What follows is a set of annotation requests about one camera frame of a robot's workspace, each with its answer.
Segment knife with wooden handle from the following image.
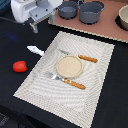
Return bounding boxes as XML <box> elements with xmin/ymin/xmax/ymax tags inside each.
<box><xmin>58</xmin><ymin>49</ymin><xmax>98</xmax><ymax>63</ymax></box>

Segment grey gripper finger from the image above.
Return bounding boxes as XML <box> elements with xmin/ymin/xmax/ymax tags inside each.
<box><xmin>30</xmin><ymin>23</ymin><xmax>38</xmax><ymax>34</ymax></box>

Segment pink stove board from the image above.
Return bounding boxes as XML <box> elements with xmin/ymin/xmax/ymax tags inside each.
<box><xmin>53</xmin><ymin>0</ymin><xmax>128</xmax><ymax>43</ymax></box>

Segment round beige plate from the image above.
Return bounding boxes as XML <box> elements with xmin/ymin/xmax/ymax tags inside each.
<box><xmin>56</xmin><ymin>55</ymin><xmax>83</xmax><ymax>78</ymax></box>

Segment beige bowl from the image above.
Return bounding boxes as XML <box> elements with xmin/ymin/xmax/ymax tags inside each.
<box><xmin>119</xmin><ymin>5</ymin><xmax>128</xmax><ymax>30</ymax></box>

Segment fork with wooden handle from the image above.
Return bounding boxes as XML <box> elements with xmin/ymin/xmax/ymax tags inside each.
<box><xmin>44</xmin><ymin>72</ymin><xmax>86</xmax><ymax>89</ymax></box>

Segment grey saucepan with handle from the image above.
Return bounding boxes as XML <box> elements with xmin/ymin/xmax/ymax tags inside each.
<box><xmin>58</xmin><ymin>1</ymin><xmax>78</xmax><ymax>19</ymax></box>

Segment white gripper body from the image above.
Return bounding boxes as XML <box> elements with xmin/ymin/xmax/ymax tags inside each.
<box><xmin>11</xmin><ymin>0</ymin><xmax>63</xmax><ymax>23</ymax></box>

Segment white woven placemat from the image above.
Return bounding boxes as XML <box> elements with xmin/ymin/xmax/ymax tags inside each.
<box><xmin>14</xmin><ymin>31</ymin><xmax>114</xmax><ymax>128</ymax></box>

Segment large grey pot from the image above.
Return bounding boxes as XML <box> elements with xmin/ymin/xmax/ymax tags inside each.
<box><xmin>79</xmin><ymin>1</ymin><xmax>104</xmax><ymax>24</ymax></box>

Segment red toy sausage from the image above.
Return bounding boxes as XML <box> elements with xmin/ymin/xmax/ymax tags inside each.
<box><xmin>13</xmin><ymin>61</ymin><xmax>27</xmax><ymax>73</ymax></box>

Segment white toy fish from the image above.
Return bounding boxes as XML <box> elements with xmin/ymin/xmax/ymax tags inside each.
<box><xmin>27</xmin><ymin>46</ymin><xmax>44</xmax><ymax>56</ymax></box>

